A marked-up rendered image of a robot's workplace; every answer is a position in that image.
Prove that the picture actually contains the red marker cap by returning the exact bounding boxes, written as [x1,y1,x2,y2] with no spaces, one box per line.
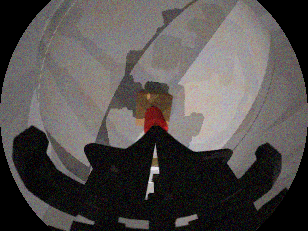
[143,107,169,134]

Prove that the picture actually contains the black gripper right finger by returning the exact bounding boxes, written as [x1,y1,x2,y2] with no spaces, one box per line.
[155,126,234,200]

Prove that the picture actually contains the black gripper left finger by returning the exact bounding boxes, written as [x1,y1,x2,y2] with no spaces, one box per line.
[84,126,157,197]

